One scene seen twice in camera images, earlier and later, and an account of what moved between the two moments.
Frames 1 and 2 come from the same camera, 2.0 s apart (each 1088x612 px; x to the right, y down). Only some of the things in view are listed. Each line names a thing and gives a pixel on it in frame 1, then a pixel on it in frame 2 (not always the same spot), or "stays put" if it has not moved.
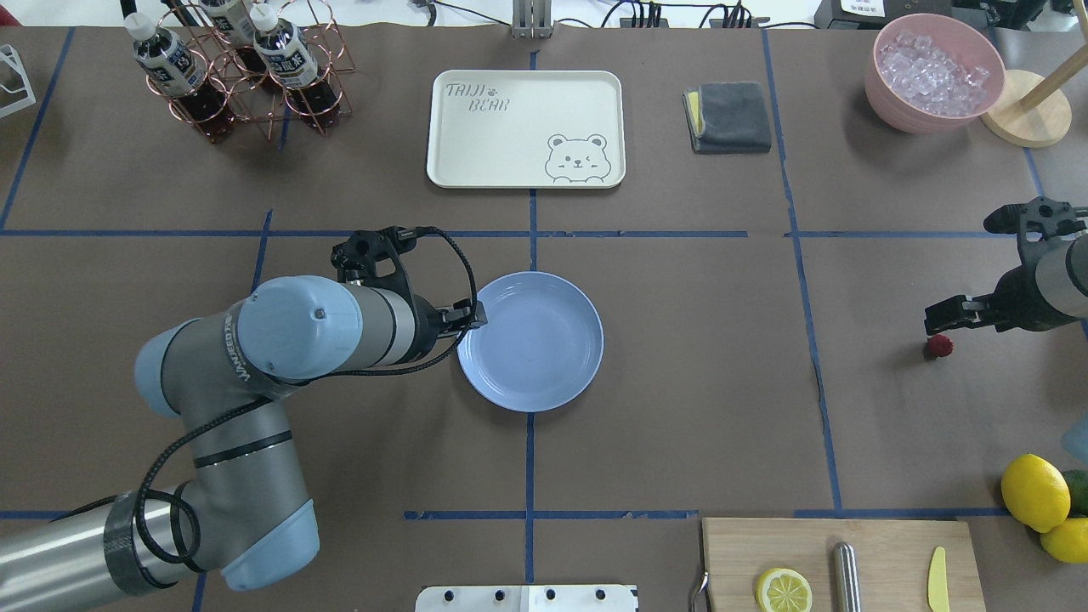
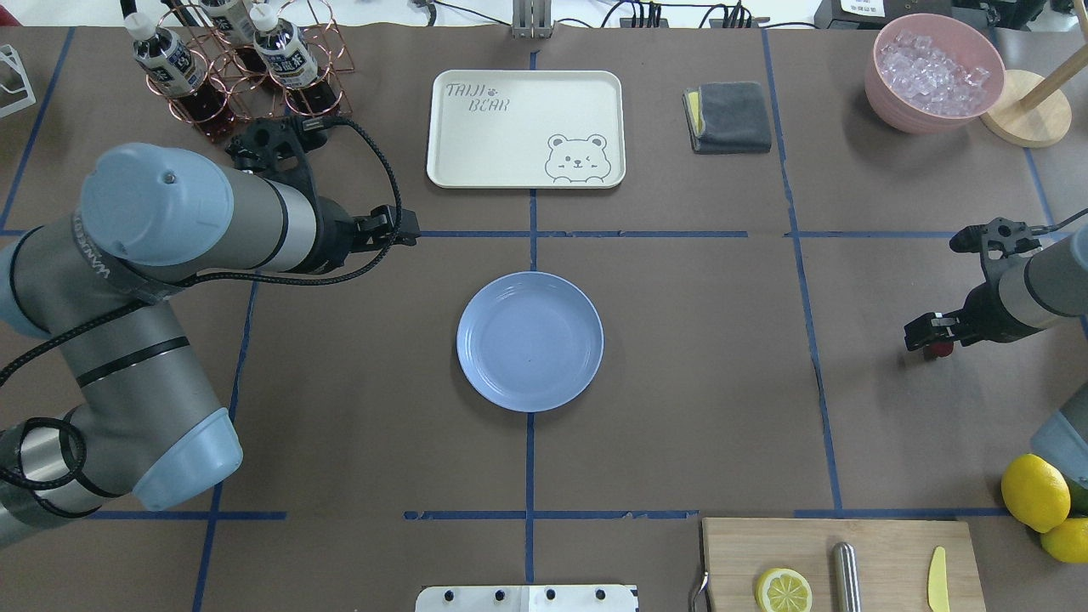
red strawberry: x=940 y=345 stays put
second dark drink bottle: x=285 y=50 stays put
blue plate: x=541 y=347 stays put
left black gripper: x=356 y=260 -> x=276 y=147
